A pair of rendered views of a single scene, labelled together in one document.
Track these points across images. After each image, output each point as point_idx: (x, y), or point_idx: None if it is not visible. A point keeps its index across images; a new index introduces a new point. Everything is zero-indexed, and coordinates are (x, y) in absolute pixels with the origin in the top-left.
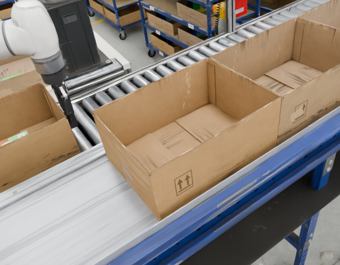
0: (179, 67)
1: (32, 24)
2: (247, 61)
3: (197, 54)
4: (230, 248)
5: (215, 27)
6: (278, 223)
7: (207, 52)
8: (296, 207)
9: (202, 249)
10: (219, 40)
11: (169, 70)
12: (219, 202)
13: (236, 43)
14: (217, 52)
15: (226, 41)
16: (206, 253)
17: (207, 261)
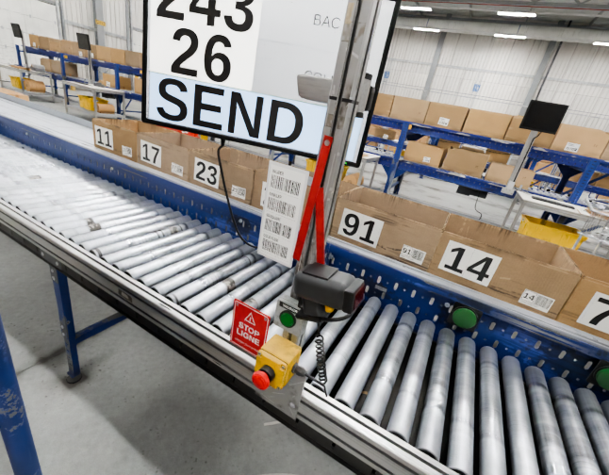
0: (469, 435)
1: None
2: (508, 277)
3: (407, 416)
4: (564, 354)
5: (327, 380)
6: (516, 332)
7: (386, 400)
8: (494, 323)
9: None
10: (327, 391)
11: (495, 452)
12: None
13: (338, 357)
14: (382, 381)
15: (333, 374)
16: (586, 368)
17: (588, 366)
